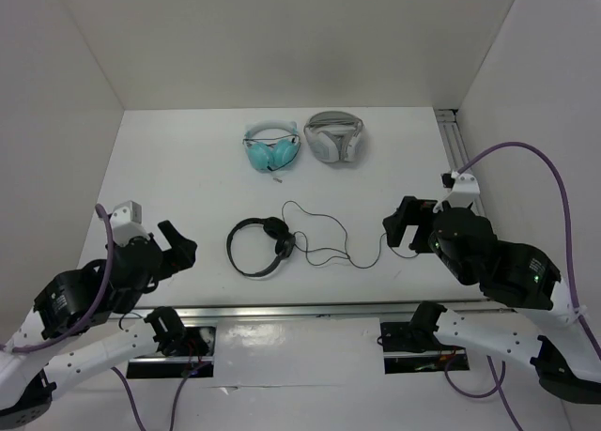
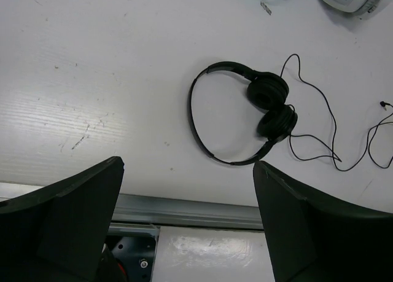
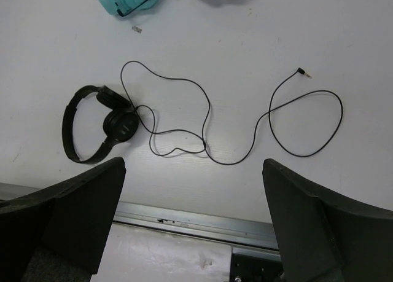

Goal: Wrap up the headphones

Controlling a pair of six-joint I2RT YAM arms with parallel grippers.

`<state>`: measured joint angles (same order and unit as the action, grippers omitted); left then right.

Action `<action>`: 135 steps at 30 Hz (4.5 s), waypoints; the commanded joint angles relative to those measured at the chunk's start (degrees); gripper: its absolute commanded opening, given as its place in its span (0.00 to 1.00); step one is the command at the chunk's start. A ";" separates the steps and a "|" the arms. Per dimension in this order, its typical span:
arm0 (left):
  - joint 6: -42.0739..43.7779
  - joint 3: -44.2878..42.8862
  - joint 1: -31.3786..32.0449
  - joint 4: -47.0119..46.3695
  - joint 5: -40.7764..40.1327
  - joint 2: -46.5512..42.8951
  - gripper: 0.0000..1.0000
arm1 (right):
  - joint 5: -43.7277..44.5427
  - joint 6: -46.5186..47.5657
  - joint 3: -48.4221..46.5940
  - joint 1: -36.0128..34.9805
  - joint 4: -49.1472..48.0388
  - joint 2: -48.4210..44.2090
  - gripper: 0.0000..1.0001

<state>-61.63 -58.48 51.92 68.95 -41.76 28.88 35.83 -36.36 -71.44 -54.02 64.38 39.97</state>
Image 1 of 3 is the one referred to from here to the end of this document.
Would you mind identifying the black wired headphones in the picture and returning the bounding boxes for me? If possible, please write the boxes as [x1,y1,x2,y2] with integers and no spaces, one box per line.
[226,200,389,278]

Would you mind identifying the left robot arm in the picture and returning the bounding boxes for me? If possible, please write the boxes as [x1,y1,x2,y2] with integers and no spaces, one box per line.
[1,221,197,430]

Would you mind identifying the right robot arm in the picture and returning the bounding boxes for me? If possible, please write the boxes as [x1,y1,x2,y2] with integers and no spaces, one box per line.
[382,196,600,405]

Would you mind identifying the grey white headphones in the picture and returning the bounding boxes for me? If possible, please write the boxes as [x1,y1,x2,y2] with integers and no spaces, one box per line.
[303,111,364,163]

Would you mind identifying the teal headphones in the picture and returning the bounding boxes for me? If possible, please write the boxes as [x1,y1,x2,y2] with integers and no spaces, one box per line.
[242,120,301,175]

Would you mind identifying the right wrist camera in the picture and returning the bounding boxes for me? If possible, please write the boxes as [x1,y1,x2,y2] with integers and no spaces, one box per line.
[433,171,480,213]

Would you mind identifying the aluminium rail right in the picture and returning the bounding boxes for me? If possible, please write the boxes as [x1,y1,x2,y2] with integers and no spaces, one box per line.
[434,109,485,216]

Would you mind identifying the aluminium rail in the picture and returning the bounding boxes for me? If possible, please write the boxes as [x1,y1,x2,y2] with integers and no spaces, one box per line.
[109,300,514,324]
[434,109,485,216]

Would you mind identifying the aluminium rail front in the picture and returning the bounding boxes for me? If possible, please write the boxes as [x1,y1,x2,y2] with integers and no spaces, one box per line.
[109,300,514,324]

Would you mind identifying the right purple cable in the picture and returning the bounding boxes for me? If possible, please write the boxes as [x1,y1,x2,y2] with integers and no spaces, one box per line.
[443,142,601,431]

